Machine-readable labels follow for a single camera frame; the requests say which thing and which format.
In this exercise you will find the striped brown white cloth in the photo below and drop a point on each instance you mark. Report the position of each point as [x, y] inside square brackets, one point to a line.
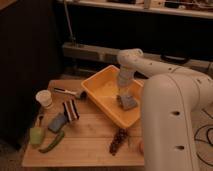
[70, 110]

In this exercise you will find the green chili pepper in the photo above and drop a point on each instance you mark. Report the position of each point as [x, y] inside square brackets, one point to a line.
[54, 143]

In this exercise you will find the dark grape bunch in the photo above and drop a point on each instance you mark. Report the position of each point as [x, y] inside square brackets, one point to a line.
[118, 140]

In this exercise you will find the upper wooden shelf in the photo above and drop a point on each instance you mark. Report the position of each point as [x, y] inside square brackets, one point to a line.
[140, 8]

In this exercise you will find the yellow plastic tray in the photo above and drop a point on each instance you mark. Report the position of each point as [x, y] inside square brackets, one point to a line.
[102, 89]

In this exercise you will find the black spoon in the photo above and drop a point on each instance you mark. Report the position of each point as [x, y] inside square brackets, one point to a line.
[40, 120]

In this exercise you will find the blue grey sponge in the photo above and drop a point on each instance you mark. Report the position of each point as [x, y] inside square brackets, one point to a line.
[57, 123]

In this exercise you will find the orange toy fruit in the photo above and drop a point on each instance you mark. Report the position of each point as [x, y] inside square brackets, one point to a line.
[141, 147]

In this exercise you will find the wooden board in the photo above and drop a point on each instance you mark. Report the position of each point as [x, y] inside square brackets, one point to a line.
[86, 143]

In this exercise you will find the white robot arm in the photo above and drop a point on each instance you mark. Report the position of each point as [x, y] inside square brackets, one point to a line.
[169, 96]

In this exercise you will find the grey towel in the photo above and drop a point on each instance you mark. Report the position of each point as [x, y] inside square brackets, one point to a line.
[126, 102]

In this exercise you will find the long metal shelf rail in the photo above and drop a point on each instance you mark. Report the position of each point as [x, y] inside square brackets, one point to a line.
[109, 55]

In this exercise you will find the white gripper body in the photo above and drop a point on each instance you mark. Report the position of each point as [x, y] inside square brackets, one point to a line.
[124, 80]

